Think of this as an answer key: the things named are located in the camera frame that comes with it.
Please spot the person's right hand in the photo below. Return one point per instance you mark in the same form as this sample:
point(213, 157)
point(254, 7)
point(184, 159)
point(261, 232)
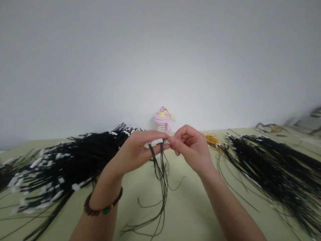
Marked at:
point(194, 150)

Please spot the person's left hand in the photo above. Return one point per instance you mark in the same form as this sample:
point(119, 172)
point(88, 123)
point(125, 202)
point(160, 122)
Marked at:
point(125, 155)

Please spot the pile of yellow rubber bands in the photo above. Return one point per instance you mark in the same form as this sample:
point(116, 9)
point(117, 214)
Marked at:
point(212, 139)

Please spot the pink bottle-shaped toy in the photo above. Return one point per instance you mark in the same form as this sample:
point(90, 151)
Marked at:
point(162, 123)

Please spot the grey clutter of objects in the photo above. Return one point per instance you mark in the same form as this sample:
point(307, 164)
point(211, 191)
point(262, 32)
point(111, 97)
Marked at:
point(306, 123)

